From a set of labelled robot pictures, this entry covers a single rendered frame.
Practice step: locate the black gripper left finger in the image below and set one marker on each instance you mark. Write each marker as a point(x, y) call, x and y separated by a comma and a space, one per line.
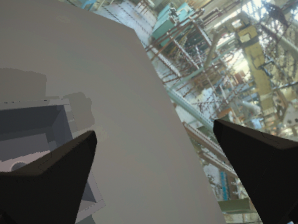
point(49, 190)

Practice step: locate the grey open box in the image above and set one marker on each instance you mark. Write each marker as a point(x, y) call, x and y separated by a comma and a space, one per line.
point(54, 117)

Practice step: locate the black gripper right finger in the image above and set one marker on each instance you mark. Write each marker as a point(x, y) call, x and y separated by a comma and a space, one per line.
point(267, 166)

